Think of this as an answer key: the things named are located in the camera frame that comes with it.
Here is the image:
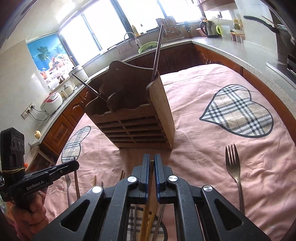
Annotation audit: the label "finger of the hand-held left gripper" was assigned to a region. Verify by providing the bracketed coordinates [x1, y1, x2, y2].
[35, 161, 80, 184]

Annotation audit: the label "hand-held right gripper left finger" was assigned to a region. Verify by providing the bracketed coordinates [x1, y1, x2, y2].
[31, 153, 151, 241]

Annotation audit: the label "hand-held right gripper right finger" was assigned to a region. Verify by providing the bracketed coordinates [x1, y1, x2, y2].
[154, 153, 271, 241]

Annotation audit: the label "wooden utensil holder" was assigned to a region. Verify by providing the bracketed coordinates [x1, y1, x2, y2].
[84, 60, 175, 151]

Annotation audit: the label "person's left hand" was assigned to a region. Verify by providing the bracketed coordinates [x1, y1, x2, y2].
[8, 191, 49, 233]

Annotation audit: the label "metal fork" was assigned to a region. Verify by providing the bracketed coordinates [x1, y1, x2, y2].
[64, 174, 72, 207]
[225, 144, 245, 215]

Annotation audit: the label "pink cloth with plaid hearts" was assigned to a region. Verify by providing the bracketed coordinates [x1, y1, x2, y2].
[46, 63, 296, 241]

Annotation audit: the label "metal chopstick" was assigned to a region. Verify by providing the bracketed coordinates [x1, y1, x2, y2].
[151, 24, 164, 82]
[133, 204, 138, 241]
[154, 204, 165, 241]
[153, 45, 162, 70]

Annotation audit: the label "wooden base cabinets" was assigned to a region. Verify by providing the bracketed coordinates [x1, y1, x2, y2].
[42, 43, 296, 160]

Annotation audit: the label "white and red rice cooker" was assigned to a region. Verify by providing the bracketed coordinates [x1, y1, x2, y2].
[40, 91, 63, 116]

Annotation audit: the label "small cream pot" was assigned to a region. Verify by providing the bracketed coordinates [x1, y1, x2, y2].
[60, 85, 74, 98]

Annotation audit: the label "dark metal utensil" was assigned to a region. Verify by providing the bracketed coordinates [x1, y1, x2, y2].
[72, 73, 108, 102]

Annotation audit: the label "large white cooker pot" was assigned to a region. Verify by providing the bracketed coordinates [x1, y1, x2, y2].
[69, 65, 89, 82]

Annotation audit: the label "green colander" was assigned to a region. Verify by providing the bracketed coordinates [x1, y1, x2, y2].
[138, 42, 158, 54]

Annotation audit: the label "kitchen faucet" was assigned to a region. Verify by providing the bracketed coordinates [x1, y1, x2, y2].
[123, 32, 141, 48]

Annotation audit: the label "metal dish rack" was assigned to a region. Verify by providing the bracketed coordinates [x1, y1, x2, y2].
[162, 23, 185, 42]

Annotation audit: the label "grey kitchen countertop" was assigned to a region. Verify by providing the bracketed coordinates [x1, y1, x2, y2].
[29, 37, 296, 149]

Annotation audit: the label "kitchen window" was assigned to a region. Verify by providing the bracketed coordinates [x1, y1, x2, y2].
[58, 0, 204, 55]

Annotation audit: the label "knife and scissors holder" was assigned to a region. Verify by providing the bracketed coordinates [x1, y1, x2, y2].
[184, 21, 192, 39]

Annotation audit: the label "wooden cutting boards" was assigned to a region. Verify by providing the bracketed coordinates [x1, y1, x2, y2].
[155, 17, 176, 30]

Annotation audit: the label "steel electric kettle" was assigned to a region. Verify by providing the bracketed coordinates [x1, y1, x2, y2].
[199, 18, 220, 38]

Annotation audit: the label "gas stove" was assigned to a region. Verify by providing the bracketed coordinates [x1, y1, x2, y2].
[266, 54, 296, 78]

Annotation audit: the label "wooden upper cabinets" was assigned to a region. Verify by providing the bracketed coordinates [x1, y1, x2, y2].
[196, 0, 236, 11]

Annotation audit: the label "chopstick on wok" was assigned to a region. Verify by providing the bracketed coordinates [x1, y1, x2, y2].
[261, 15, 277, 26]

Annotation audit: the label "power cable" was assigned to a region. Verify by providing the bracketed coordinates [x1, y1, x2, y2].
[30, 108, 51, 121]

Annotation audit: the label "wall outlet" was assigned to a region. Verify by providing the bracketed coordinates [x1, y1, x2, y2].
[21, 102, 36, 119]

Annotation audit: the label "tropical fruit wall poster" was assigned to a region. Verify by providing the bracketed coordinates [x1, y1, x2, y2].
[26, 35, 74, 90]

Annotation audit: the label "wok with black handle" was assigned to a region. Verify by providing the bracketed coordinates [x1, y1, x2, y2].
[243, 14, 295, 63]

